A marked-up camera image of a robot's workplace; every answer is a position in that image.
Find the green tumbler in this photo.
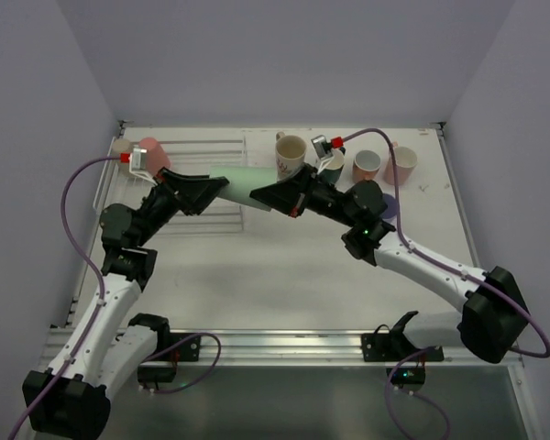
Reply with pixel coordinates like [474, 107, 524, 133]
[210, 166, 278, 212]

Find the right black controller box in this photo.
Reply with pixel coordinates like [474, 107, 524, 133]
[386, 365, 426, 391]

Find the salmon textured mug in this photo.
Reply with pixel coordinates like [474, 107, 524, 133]
[352, 150, 381, 183]

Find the beige tumbler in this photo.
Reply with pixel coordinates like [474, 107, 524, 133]
[111, 138, 132, 156]

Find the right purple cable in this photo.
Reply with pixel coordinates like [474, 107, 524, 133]
[332, 128, 550, 435]

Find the aluminium rail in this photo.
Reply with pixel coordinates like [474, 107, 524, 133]
[38, 328, 522, 369]

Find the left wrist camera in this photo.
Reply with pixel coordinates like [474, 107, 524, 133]
[128, 147, 153, 182]

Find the floral beige mug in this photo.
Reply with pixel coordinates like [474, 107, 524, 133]
[275, 131, 307, 180]

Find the purple tumbler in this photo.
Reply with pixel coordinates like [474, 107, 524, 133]
[381, 193, 399, 221]

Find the light pink mug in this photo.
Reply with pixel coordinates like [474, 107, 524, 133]
[383, 145, 418, 186]

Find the black controller box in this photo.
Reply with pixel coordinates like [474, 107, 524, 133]
[137, 367, 177, 389]
[386, 365, 426, 391]

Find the white wire dish rack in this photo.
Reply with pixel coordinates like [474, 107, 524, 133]
[94, 129, 247, 241]

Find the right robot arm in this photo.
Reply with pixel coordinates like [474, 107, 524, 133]
[249, 164, 528, 364]

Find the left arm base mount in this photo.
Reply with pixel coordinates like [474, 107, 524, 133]
[146, 333, 202, 363]

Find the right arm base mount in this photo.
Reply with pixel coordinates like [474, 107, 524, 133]
[360, 311, 423, 362]

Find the dark green mug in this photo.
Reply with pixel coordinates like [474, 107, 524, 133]
[321, 148, 345, 185]

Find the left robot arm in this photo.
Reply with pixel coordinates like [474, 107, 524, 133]
[22, 169, 228, 439]

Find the left black controller box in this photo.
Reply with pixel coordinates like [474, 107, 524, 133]
[137, 367, 177, 389]

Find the pink tumbler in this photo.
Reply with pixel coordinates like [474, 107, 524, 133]
[138, 137, 171, 175]

